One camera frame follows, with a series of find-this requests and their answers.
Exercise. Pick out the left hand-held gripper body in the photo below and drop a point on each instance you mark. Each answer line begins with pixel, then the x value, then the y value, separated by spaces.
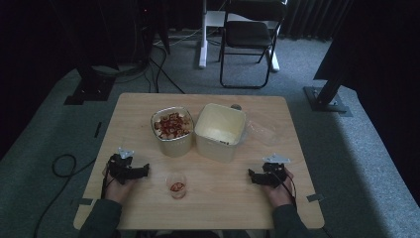
pixel 119 165

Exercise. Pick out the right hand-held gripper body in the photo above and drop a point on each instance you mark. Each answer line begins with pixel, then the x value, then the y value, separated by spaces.
pixel 274 170

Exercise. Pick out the person's right hand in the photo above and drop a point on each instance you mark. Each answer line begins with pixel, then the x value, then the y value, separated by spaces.
pixel 280 193

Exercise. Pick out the person's left hand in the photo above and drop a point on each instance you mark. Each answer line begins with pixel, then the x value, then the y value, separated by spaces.
pixel 119 190

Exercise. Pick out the red dried fruit slices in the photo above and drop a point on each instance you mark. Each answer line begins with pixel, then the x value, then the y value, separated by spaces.
pixel 177 186

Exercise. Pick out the small clear cup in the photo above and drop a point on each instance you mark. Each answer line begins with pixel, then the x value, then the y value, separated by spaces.
pixel 176 188

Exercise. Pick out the cream container of red slices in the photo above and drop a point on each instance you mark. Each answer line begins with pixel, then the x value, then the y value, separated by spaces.
pixel 173 140

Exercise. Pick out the clear plastic lid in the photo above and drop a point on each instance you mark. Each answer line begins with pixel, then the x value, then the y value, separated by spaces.
pixel 262 132

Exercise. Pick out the black tape strip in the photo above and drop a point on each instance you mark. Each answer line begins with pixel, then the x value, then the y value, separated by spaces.
pixel 98 129

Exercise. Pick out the grey tape strip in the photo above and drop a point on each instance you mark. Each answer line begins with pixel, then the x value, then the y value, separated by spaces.
pixel 85 201
pixel 314 197

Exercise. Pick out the empty cream square container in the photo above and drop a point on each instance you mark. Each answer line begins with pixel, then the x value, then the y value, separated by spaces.
pixel 219 134

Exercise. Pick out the small grey round object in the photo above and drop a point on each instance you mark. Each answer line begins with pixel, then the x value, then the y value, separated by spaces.
pixel 236 106

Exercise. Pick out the black stand base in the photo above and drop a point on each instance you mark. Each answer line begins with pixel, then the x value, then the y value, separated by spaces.
pixel 90 87

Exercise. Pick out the dark metal stand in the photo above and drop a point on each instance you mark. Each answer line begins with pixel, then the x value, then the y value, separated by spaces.
pixel 325 99

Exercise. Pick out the black folding chair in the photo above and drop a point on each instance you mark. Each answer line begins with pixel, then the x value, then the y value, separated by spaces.
pixel 247 34

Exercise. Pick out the dark pleated curtain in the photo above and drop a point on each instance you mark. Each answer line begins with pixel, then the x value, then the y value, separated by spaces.
pixel 313 16

